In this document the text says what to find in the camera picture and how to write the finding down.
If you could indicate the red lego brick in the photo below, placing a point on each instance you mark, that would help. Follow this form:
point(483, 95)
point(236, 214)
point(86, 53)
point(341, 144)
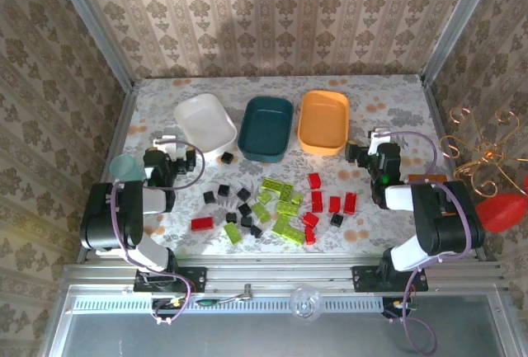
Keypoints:
point(317, 201)
point(309, 235)
point(334, 204)
point(350, 203)
point(314, 181)
point(202, 223)
point(310, 219)

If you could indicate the small green lego plate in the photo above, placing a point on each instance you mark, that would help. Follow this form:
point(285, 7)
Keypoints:
point(264, 197)
point(297, 198)

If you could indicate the long green lego plate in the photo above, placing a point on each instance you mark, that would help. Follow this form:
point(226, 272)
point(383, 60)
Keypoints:
point(282, 224)
point(287, 208)
point(295, 234)
point(261, 212)
point(286, 191)
point(270, 184)
point(233, 233)

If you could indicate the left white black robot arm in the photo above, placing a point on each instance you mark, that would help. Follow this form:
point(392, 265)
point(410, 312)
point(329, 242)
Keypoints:
point(111, 217)

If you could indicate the translucent teal plastic cup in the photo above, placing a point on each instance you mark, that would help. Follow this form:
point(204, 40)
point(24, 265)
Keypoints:
point(123, 167)

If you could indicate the brown wooden board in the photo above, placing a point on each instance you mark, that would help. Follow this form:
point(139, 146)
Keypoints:
point(427, 178)

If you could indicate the white plastic container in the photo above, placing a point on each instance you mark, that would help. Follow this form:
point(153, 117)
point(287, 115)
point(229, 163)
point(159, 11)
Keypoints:
point(202, 122)

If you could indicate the orange plastic container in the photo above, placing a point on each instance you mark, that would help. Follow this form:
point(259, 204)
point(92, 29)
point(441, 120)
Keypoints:
point(323, 122)

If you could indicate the floral patterned tablecloth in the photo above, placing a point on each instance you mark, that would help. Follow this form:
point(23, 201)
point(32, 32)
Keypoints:
point(371, 97)

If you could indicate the teal plastic container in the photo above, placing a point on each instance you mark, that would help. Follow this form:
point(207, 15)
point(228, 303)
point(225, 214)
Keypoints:
point(266, 130)

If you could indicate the red balloon ornament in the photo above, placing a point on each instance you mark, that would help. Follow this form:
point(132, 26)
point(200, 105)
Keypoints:
point(501, 212)

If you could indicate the small metal fitting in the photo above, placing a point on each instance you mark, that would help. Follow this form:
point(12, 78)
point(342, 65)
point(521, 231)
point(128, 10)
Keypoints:
point(247, 289)

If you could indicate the clear plastic ball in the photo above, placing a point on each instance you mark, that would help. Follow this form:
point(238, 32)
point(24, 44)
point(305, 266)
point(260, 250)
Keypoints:
point(305, 303)

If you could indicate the grey metal panel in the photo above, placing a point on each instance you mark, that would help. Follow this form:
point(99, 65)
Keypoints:
point(247, 336)

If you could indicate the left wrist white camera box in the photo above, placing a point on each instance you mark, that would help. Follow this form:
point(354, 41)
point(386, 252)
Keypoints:
point(167, 147)

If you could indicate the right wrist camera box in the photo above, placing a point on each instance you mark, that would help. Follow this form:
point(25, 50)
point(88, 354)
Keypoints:
point(377, 142)

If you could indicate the aluminium side rail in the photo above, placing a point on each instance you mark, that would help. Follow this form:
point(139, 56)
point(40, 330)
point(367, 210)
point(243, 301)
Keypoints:
point(438, 126)
point(121, 126)

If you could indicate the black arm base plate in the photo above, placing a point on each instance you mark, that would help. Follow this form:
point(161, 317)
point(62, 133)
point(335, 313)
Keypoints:
point(194, 278)
point(363, 278)

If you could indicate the aluminium corner post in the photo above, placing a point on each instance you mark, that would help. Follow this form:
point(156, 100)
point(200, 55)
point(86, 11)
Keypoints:
point(458, 23)
point(95, 31)

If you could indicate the aluminium front rail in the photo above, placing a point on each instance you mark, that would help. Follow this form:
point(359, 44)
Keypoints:
point(280, 274)

